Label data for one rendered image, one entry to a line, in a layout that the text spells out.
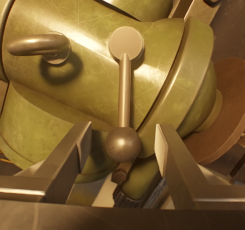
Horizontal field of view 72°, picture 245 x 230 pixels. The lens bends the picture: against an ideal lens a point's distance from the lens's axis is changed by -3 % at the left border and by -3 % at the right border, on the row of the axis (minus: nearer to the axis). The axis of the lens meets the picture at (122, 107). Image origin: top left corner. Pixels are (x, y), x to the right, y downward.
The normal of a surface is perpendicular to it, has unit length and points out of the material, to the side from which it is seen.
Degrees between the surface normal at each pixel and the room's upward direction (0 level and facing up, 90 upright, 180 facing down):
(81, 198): 0
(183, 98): 6
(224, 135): 90
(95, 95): 21
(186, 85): 13
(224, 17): 0
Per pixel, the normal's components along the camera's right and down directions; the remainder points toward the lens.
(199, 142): -0.90, -0.42
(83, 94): -0.21, 0.60
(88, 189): -0.04, 0.27
